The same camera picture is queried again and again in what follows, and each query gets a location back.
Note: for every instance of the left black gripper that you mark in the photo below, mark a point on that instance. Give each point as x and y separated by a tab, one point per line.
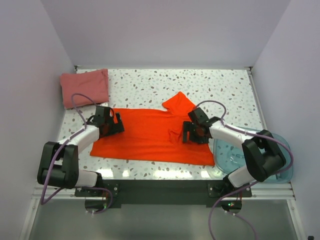
117	127

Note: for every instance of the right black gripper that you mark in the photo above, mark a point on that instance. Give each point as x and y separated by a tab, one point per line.
187	126

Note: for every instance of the orange t shirt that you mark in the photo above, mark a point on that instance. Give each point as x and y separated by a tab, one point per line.
155	135

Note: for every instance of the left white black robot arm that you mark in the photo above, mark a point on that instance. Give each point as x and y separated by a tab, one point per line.
59	163

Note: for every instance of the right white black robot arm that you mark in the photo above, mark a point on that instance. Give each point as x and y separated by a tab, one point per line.
262	154

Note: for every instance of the folded pink t shirt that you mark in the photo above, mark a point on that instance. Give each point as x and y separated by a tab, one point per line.
84	89

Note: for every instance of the clear blue plastic bin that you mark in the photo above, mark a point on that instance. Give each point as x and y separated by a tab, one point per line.
228	158

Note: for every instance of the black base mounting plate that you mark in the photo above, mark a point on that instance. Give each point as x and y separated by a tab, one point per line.
165	192

